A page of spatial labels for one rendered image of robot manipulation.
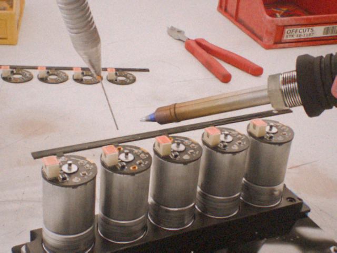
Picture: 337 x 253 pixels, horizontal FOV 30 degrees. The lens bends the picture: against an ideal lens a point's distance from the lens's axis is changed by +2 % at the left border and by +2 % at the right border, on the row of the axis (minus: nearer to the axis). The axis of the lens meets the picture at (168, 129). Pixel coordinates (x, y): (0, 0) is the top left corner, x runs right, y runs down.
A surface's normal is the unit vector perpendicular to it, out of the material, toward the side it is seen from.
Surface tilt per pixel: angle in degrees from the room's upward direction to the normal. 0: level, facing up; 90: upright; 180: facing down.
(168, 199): 90
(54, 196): 90
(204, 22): 0
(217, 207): 90
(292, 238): 0
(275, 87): 39
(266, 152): 90
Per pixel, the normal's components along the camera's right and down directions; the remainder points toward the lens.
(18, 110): 0.08, -0.87
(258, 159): -0.51, 0.39
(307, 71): 0.16, -0.40
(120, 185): -0.10, 0.48
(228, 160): 0.16, 0.50
